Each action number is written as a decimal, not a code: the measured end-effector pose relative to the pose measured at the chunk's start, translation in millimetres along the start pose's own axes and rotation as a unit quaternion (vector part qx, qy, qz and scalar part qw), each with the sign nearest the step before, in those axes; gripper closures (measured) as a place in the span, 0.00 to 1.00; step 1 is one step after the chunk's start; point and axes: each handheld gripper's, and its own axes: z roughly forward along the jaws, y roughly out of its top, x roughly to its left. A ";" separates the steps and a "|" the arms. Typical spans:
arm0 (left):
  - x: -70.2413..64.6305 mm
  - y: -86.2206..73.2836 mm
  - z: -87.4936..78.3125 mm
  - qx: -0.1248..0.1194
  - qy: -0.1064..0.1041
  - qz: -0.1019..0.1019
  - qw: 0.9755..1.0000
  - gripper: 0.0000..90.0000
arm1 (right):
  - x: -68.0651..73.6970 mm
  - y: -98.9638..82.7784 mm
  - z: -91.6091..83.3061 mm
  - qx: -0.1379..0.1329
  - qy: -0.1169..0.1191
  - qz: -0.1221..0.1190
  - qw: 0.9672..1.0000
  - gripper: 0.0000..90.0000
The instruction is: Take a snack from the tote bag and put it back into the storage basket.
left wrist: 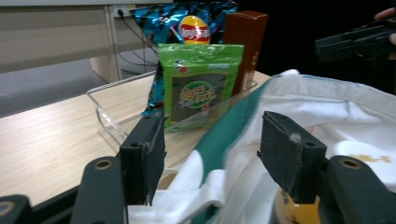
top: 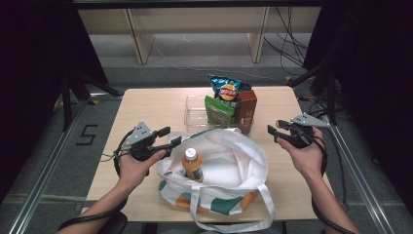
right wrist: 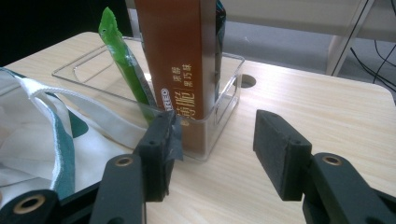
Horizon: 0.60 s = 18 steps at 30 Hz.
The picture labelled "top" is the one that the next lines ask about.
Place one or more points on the green snack packet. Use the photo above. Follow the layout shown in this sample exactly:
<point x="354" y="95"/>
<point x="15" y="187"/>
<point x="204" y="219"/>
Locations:
<point x="218" y="112"/>

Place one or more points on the white tote bag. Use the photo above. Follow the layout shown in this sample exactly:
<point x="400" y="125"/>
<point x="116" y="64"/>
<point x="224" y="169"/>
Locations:
<point x="227" y="162"/>

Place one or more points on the person's left hand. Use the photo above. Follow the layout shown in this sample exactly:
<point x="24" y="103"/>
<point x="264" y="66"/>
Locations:
<point x="134" y="172"/>

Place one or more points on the black metal stand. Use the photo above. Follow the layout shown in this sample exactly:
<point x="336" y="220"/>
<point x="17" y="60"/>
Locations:
<point x="330" y="97"/>
<point x="66" y="104"/>

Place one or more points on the blue chips bag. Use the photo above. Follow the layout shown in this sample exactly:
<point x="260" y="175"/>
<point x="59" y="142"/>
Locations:
<point x="229" y="86"/>

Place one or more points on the person's right hand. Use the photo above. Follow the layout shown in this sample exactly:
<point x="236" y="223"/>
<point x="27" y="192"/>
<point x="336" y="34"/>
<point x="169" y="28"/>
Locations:
<point x="308" y="159"/>

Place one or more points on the metal floor rail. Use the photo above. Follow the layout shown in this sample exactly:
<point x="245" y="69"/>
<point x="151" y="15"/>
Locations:
<point x="367" y="191"/>
<point x="42" y="185"/>

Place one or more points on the brown carton box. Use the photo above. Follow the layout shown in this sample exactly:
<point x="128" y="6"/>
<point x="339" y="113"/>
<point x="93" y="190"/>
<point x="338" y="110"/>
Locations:
<point x="246" y="104"/>

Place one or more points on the clear plastic tray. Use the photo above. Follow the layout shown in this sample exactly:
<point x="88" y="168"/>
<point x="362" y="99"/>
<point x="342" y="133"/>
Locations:
<point x="195" y="112"/>

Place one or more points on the yellow tape piece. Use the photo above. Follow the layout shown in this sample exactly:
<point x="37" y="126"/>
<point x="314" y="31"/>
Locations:
<point x="288" y="78"/>
<point x="94" y="101"/>

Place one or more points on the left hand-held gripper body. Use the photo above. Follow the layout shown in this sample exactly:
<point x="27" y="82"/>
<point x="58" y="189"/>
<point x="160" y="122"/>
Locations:
<point x="141" y="135"/>

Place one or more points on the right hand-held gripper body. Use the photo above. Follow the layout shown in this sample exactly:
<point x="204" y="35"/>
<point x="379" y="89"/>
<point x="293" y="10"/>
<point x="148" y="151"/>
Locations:
<point x="308" y="121"/>

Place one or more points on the beige desk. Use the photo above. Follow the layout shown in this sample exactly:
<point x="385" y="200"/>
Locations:
<point x="195" y="19"/>

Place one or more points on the black chair seat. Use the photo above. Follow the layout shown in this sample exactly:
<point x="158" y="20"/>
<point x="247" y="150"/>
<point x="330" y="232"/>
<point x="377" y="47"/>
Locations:
<point x="115" y="224"/>

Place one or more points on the dark curtain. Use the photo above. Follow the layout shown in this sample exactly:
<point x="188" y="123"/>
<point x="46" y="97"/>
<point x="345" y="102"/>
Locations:
<point x="373" y="65"/>
<point x="32" y="65"/>

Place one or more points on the orange juice bottle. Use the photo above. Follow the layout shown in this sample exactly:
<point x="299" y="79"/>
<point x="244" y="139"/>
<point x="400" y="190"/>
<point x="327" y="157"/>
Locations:
<point x="192" y="164"/>

